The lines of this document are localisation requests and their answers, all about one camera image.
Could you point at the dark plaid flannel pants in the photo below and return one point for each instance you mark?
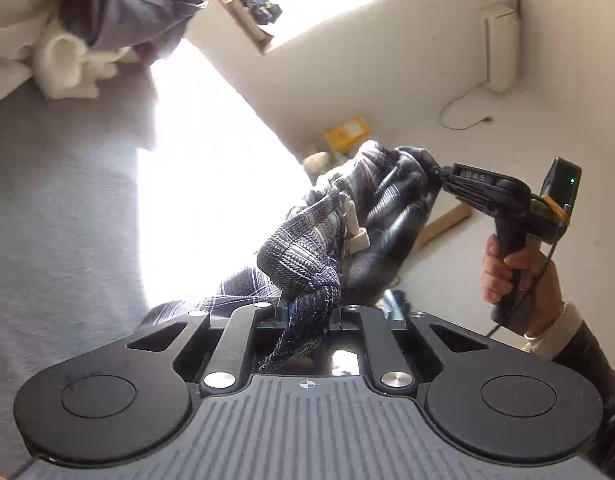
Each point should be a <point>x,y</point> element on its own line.
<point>342,244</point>

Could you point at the white low shelf unit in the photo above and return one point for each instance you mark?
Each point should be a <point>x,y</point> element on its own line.
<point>318,162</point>

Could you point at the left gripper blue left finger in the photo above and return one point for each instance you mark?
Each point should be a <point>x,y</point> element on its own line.
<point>282,314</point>

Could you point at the dark cloth in box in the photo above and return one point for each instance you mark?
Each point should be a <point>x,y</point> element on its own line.
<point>263,12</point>

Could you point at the white fleece garment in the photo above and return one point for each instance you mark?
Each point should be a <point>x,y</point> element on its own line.
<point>64,68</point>

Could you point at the person's right hand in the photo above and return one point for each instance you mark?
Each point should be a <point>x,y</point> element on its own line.
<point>538,284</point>

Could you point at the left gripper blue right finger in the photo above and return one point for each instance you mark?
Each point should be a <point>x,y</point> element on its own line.
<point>334,322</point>

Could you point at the yellow box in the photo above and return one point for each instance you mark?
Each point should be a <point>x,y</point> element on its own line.
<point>348,135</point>

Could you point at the grey battery pack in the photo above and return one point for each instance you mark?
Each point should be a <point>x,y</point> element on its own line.
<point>562,182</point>

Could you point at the dark navy garment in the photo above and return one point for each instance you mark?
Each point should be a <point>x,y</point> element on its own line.
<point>153,28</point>

